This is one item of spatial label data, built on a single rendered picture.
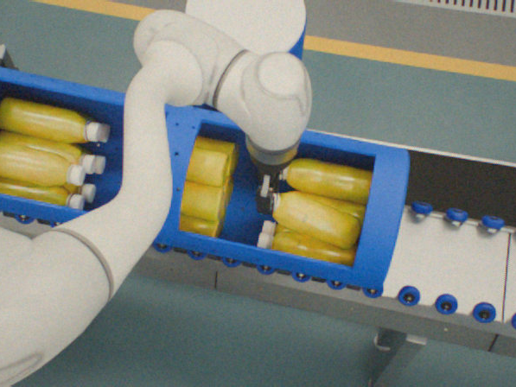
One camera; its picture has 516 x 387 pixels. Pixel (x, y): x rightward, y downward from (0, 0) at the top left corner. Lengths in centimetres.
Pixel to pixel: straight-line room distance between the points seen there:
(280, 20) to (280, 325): 112
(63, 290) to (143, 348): 188
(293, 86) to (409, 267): 75
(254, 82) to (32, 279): 48
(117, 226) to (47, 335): 15
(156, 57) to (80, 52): 200
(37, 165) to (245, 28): 58
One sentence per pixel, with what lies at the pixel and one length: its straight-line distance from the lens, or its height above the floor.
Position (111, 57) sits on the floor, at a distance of 316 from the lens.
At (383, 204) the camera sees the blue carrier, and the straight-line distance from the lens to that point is 151.
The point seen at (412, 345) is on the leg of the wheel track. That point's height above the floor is 60.
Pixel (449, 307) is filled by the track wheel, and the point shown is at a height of 97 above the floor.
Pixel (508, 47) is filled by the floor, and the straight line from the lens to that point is 331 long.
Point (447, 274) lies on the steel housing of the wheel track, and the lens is 182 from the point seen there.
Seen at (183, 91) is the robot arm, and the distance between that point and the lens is 120.
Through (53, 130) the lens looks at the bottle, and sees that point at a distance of 172.
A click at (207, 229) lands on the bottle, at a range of 163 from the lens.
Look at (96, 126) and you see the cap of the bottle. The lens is 171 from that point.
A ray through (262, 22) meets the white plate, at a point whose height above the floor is 104.
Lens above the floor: 259
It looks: 65 degrees down
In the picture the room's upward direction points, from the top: 2 degrees clockwise
